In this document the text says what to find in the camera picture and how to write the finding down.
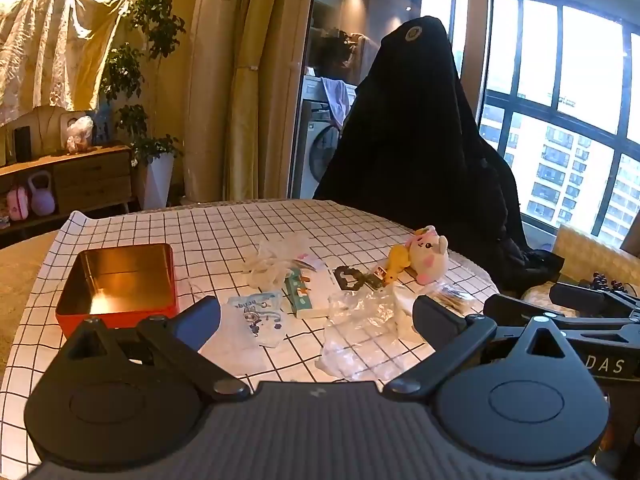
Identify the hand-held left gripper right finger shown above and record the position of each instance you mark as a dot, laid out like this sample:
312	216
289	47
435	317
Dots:
434	316

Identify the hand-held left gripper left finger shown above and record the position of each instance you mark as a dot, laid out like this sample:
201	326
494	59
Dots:
201	321

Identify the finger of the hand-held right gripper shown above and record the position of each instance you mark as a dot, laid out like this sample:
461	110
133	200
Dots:
580	294
510	307

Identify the white pouch with blue print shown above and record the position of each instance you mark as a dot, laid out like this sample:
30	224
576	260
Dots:
255	317

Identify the clear plastic bag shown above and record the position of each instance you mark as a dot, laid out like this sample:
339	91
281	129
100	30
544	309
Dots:
360	330

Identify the white plastic bag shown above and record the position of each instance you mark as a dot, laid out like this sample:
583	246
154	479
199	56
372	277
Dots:
272	262

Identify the orange square tin box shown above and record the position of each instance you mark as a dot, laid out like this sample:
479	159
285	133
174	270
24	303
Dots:
120	272

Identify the clear packet of hair pins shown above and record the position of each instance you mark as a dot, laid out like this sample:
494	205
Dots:
452	296

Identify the beige patterned cushion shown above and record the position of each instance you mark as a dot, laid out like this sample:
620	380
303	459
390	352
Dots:
595	255

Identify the pink and white plush toy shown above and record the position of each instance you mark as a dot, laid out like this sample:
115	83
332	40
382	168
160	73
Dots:
429	257

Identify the yellow plush toy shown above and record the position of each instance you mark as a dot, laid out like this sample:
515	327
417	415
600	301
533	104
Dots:
397	262

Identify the white black checked tablecloth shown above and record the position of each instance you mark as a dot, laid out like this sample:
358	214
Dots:
200	230

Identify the brown scrunchie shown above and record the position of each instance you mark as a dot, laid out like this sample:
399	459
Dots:
350	277

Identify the teal and white tissue packet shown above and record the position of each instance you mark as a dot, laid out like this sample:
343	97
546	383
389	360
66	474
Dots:
310	295

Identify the white planter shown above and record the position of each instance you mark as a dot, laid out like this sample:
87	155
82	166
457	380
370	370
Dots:
160	180

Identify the black draped cloth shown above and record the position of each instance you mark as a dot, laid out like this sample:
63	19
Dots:
415	135

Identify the wooden cabinet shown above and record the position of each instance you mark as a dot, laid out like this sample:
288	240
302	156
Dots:
90	175

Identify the purple kettlebell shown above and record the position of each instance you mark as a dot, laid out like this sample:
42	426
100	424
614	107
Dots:
41	200

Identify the white washing machine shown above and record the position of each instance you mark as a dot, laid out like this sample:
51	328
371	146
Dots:
315	150

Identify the pink small case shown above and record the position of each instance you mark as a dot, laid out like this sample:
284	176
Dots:
18	204

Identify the plastic bag on cabinet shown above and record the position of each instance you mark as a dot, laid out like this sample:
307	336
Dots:
80	135

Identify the beige rolled mattress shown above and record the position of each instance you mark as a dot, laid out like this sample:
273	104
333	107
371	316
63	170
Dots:
212	85

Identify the white hanging garment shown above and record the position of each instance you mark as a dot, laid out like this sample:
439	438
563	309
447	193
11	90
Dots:
337	100

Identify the yellow curtain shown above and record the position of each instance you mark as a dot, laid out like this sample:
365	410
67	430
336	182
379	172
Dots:
260	85

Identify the green potted plant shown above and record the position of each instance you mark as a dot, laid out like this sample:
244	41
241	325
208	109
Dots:
155	25

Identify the white hanging sheet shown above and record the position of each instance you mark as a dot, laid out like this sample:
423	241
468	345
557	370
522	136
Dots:
50	45

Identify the black window frame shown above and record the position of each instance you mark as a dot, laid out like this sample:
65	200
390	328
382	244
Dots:
555	105

